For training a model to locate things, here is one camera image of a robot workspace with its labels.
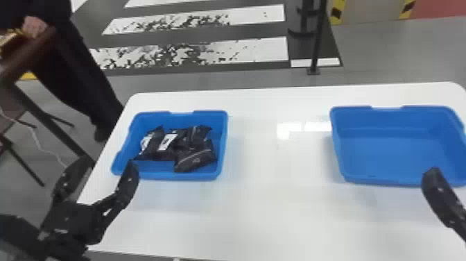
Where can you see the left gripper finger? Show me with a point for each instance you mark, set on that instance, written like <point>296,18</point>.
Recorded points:
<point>125,187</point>
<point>71,180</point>

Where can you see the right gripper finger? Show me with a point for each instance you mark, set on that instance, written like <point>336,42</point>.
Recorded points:
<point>444,202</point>

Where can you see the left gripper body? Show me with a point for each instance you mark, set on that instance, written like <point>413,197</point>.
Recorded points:
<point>71,222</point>

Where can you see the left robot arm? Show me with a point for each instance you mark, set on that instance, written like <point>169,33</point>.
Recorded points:
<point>16,233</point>

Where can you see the black part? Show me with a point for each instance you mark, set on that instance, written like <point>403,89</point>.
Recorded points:
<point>174,140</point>
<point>194,158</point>
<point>201,132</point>
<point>151,147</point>

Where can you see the blue tray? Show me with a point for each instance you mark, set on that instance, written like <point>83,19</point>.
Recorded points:
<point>214,145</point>
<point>397,149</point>

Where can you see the person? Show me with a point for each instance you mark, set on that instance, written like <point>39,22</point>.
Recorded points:
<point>78,73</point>

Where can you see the brown side table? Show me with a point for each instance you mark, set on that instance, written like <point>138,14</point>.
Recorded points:
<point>25,56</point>

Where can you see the person's hand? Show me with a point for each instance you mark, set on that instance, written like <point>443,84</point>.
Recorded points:
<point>34,25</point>

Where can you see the yellow black striped post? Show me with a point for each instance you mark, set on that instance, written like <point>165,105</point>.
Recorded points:
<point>337,11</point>
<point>407,8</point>

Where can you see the black post stand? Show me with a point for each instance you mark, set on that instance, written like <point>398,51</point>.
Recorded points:
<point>316,36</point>

